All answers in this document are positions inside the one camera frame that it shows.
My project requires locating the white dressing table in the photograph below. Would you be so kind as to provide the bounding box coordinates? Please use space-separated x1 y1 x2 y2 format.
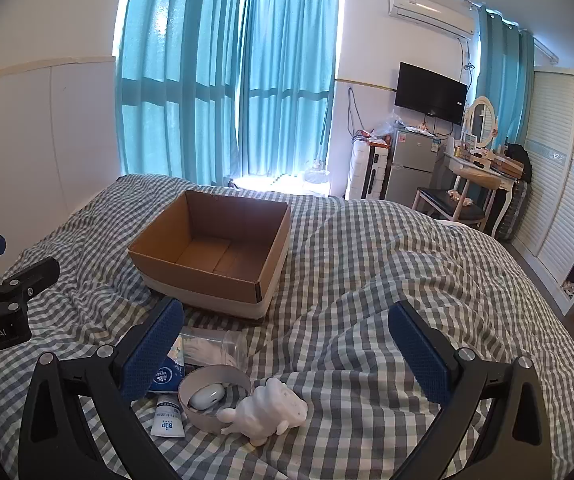
442 147 516 237

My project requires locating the wooden chair black seat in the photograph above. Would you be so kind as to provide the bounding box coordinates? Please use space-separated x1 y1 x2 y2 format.
411 167 503 234

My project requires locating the clear plastic packet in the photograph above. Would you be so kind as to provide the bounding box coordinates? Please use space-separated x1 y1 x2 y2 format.
174 326 249 374

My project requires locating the white earbuds case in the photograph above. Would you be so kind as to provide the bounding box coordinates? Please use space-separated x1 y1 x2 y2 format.
188 382 227 411

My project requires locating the black wall television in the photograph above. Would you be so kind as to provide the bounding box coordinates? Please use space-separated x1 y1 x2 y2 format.
394 61 469 125

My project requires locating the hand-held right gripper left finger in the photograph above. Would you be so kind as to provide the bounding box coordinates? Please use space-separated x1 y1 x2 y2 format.
17 296 186 480

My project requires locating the black bag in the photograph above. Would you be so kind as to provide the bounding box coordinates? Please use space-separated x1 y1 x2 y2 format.
504 142 533 184

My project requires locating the white louvered wardrobe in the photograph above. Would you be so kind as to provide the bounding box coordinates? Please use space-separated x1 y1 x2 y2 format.
509 64 574 312

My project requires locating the teal curtain beside wardrobe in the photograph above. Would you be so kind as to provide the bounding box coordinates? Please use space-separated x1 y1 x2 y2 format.
471 6 536 153

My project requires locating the grey cabinet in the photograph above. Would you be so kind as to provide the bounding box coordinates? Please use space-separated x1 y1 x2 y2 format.
384 127 446 207

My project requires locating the white air conditioner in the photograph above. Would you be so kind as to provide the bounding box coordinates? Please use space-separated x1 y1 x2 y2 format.
388 0 476 41

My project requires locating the beige tape roll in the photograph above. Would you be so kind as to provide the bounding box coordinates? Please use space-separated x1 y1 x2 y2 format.
177 364 253 434

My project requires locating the blue tissue pack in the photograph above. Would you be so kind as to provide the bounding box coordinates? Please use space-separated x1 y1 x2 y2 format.
148 352 188 395

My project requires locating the clear plastic bag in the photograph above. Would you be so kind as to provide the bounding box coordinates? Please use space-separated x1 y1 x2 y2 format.
369 109 409 144

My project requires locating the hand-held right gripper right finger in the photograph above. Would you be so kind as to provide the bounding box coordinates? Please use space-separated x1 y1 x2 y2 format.
387 300 556 480

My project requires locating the cardboard box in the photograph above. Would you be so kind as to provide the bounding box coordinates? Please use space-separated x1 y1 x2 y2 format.
128 189 292 321

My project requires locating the oval white mirror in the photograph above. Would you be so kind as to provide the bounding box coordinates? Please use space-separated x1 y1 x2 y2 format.
463 97 498 151

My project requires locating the dark ribbed suitcase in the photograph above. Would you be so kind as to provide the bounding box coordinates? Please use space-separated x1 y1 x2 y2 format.
494 180 529 242

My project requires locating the white suitcase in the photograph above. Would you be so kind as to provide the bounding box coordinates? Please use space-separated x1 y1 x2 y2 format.
345 139 393 201

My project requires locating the white cream tube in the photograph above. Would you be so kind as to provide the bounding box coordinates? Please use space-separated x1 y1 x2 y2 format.
149 394 187 439

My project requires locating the clear water bottle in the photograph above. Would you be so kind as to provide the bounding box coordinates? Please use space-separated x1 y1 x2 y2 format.
302 159 333 196

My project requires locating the black wall cable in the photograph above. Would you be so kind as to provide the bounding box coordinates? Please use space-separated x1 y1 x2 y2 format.
346 87 364 142

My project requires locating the narrow teal curtain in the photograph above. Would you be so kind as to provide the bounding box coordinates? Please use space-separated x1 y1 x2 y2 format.
237 0 342 182

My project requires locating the wide teal curtain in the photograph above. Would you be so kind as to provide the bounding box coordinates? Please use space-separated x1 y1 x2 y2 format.
115 0 246 187

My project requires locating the grey checked blanket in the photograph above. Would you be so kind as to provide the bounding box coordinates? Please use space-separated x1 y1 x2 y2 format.
0 173 574 480

